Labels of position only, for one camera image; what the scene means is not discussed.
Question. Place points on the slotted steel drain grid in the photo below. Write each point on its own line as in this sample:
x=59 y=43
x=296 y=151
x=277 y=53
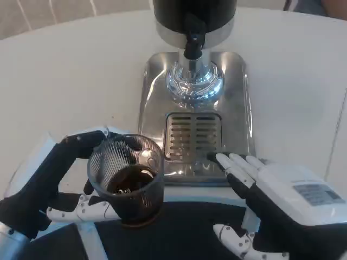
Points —
x=194 y=135

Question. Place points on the black steel drink dispenser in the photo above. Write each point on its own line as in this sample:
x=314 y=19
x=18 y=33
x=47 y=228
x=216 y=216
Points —
x=173 y=16

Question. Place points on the black dispenser tap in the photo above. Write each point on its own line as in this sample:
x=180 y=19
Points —
x=193 y=46

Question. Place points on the person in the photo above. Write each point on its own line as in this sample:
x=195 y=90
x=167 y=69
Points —
x=333 y=5

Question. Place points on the clear ribbed glass cup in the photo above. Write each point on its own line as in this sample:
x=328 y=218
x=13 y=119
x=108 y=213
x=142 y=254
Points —
x=127 y=189

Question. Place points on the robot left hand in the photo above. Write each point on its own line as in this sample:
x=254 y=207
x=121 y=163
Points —
x=35 y=195

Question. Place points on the steel drip tray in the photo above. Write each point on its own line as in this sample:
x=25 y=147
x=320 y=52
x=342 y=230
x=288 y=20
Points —
x=151 y=108

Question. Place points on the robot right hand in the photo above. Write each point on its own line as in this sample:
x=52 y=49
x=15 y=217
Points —
x=282 y=203

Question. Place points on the robot torso white black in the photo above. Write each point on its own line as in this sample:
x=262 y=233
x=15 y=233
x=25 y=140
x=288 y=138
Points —
x=189 y=230

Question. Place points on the robot left silver forearm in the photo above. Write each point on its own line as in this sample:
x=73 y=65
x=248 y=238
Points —
x=11 y=243

